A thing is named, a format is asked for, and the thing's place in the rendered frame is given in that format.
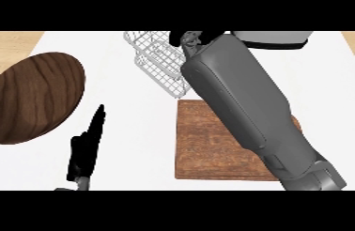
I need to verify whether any grey appliance with black base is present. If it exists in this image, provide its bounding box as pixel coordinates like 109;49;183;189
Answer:
230;30;316;51

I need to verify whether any white wire tiered basket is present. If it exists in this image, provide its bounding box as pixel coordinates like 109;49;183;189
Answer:
121;30;192;100

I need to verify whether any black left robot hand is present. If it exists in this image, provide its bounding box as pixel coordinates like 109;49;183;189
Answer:
65;103;106;183

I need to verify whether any brown wooden cutting board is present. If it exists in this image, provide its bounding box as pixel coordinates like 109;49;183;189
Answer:
173;99;303;181

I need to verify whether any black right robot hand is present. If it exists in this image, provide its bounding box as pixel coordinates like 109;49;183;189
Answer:
167;30;227;48

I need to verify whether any dark brown wooden round board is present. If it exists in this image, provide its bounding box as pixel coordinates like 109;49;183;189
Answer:
0;52;87;146

